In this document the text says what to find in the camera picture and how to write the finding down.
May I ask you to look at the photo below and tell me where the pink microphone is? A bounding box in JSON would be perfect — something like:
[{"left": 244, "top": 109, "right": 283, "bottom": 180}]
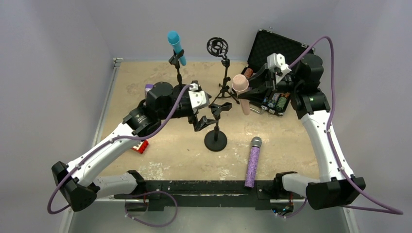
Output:
[{"left": 232, "top": 74, "right": 251, "bottom": 116}]

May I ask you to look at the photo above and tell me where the black round-base mic stand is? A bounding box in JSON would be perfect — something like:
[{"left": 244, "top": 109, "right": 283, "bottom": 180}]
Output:
[{"left": 169, "top": 50, "right": 184, "bottom": 91}]

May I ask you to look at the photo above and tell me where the black tripod shock-mount stand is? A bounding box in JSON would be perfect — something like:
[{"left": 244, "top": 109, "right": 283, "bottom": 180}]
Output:
[{"left": 206, "top": 37, "right": 241, "bottom": 109}]

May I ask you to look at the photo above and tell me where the blue microphone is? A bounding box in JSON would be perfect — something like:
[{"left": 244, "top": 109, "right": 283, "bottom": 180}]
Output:
[{"left": 167, "top": 31, "right": 187, "bottom": 66}]

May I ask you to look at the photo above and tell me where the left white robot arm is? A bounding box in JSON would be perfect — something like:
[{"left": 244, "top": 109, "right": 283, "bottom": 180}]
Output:
[{"left": 51, "top": 81, "right": 213, "bottom": 212}]

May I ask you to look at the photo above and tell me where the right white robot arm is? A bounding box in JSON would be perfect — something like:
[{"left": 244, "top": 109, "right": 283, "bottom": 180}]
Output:
[{"left": 239, "top": 53, "right": 366, "bottom": 210}]

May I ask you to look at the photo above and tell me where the black poker chip case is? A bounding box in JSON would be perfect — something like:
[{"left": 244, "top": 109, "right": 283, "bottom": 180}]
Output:
[{"left": 240, "top": 29, "right": 308, "bottom": 116}]

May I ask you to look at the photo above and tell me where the purple metronome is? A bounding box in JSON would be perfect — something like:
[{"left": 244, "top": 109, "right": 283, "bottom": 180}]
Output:
[{"left": 144, "top": 84, "right": 154, "bottom": 96}]

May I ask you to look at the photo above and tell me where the red toy block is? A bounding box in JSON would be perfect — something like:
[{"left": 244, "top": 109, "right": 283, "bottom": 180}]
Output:
[{"left": 131, "top": 140, "right": 149, "bottom": 154}]

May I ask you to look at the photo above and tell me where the purple glitter microphone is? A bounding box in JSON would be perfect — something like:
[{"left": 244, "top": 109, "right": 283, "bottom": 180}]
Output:
[{"left": 244, "top": 136, "right": 262, "bottom": 188}]

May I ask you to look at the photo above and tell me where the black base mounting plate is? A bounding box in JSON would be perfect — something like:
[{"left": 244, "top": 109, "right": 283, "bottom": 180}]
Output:
[{"left": 114, "top": 180, "right": 304, "bottom": 211}]

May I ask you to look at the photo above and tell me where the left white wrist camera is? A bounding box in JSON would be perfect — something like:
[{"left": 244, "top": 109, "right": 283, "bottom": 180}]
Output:
[{"left": 188, "top": 83, "right": 210, "bottom": 114}]

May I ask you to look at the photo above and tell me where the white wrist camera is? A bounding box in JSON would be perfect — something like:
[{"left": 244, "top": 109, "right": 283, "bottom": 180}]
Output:
[
  {"left": 267, "top": 53, "right": 292, "bottom": 76},
  {"left": 188, "top": 83, "right": 210, "bottom": 114}
]

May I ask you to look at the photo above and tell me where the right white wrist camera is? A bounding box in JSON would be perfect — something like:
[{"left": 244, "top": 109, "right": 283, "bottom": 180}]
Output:
[{"left": 267, "top": 53, "right": 292, "bottom": 76}]

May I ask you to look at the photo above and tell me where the aluminium frame rail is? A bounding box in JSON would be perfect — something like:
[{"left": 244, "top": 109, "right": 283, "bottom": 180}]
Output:
[{"left": 58, "top": 57, "right": 124, "bottom": 233}]

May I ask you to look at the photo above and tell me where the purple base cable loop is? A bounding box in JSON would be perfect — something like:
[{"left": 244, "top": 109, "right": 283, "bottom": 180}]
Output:
[{"left": 124, "top": 188, "right": 180, "bottom": 228}]

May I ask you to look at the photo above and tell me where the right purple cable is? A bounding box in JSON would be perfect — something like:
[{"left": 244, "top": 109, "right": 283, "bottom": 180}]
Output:
[{"left": 288, "top": 35, "right": 405, "bottom": 216}]

